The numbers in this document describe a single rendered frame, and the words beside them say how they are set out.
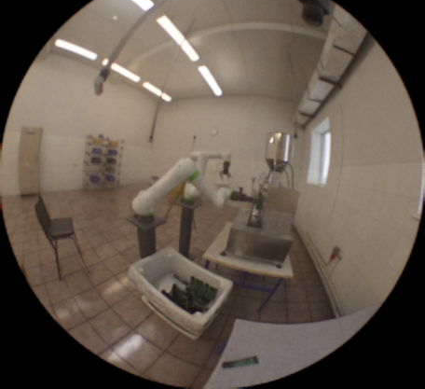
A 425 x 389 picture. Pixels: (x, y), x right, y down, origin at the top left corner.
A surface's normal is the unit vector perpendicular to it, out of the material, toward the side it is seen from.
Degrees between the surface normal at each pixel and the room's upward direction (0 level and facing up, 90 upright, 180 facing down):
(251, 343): 0
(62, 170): 90
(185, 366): 0
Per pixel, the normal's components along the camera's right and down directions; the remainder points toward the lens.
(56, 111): 0.92, 0.18
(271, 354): 0.15, -0.98
